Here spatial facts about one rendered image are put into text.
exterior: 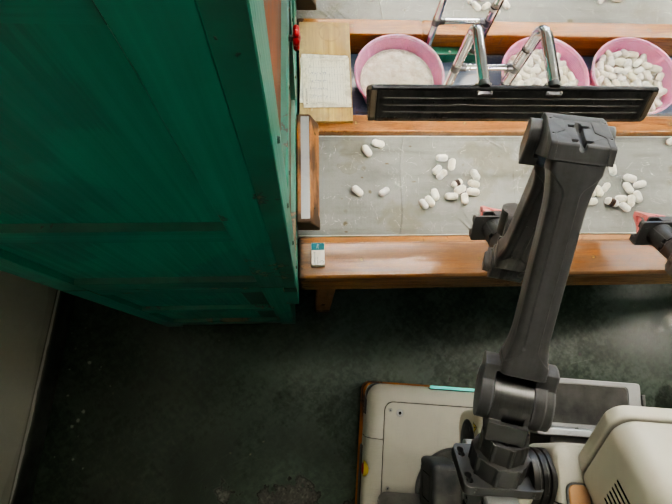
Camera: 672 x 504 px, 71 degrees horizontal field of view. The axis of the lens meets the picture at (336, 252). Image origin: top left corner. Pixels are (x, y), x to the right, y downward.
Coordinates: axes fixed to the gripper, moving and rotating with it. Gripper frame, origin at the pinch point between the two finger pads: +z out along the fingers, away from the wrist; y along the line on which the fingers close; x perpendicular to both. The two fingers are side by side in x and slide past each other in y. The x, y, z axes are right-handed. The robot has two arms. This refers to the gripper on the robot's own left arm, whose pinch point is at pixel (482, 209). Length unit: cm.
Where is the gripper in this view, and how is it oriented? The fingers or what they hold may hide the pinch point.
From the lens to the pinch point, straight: 124.2
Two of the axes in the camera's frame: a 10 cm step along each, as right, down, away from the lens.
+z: -0.4, -5.7, 8.2
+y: -10.0, 0.1, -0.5
